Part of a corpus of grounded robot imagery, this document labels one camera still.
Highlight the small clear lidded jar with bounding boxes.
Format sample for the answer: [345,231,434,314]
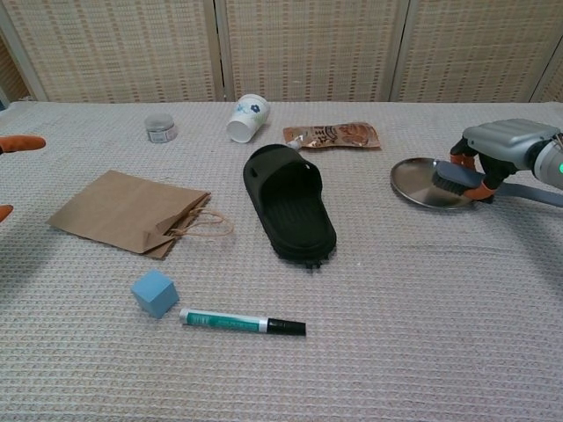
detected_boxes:
[143,113,179,144]

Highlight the woven bamboo screen panel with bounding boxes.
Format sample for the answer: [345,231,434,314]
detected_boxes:
[530,43,563,104]
[215,0,410,104]
[0,0,225,105]
[391,0,563,104]

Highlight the white floral paper cup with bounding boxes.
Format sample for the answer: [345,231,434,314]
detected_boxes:
[225,93,270,144]

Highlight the black rubber slipper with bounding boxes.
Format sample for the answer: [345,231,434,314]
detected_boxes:
[242,143,338,272]

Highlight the round stainless steel plate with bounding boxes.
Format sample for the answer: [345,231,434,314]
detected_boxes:
[390,156,479,210]

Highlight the white woven tablecloth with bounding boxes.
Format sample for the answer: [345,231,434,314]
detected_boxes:
[0,100,563,422]

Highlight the brown paper bag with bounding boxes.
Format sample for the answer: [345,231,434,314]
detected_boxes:
[46,170,236,260]

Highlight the grey brush with black bristles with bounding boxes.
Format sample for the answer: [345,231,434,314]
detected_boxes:
[430,159,563,207]

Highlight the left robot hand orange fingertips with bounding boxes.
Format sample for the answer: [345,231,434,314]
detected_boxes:
[0,135,48,224]

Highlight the blue foam cube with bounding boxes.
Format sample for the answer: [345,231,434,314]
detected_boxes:
[130,268,180,320]

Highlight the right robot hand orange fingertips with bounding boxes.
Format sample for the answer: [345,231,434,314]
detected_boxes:
[449,118,563,206]

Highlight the green marker pen black cap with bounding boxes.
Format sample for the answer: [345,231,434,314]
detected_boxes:
[179,308,307,338]

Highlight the orange snack pouch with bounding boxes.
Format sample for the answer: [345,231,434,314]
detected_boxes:
[282,121,382,151]

